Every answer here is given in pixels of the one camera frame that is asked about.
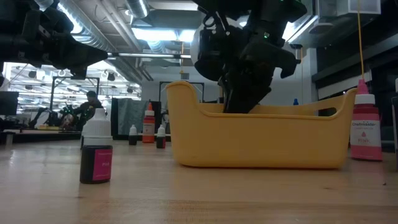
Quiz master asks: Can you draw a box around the small silver ceiling duct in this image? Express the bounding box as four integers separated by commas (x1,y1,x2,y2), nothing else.
124,0,150,19

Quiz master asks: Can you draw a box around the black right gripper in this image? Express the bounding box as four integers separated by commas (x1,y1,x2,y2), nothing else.
194,29,299,113

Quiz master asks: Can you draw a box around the large pink dye bottle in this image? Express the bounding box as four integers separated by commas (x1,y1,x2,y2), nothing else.
350,78,383,162

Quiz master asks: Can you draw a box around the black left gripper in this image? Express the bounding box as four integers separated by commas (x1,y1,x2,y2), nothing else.
18,6,108,80

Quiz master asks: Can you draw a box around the small bottle pink label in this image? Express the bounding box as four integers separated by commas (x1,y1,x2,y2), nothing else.
79,108,114,184

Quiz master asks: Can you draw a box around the yellow plastic basket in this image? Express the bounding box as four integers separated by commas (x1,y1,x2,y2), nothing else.
165,80,358,170

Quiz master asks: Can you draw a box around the black metal frame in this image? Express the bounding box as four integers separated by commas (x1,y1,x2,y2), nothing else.
49,76,100,125
159,81,205,103

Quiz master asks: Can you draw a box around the person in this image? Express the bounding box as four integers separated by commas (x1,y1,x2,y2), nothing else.
73,90,104,131

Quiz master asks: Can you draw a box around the grey fabric partition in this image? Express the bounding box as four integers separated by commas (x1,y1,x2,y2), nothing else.
111,98,162,141

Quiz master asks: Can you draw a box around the dark background monitor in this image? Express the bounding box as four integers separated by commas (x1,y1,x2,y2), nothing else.
0,91,19,116

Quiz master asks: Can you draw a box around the white ceiling box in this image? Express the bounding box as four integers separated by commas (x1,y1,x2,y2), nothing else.
347,0,382,16

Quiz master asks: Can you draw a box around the large orange dye bottle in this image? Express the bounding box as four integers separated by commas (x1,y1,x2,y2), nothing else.
142,102,156,144

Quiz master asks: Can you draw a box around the background work table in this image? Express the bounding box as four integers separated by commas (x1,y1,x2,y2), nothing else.
0,129,82,144

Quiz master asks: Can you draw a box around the yellow extension cord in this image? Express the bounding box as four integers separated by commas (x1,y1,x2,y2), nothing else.
356,0,365,80

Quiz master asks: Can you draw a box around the ceiling light tube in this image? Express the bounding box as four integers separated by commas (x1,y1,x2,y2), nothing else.
107,52,192,60

